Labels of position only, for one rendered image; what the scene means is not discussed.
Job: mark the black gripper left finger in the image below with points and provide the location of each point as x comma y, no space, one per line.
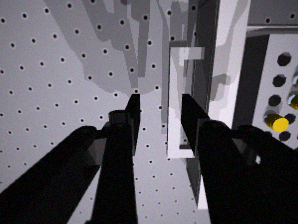
50,191

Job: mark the grey base plate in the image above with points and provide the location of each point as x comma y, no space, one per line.
68,63

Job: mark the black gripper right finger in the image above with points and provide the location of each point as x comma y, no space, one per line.
235,192

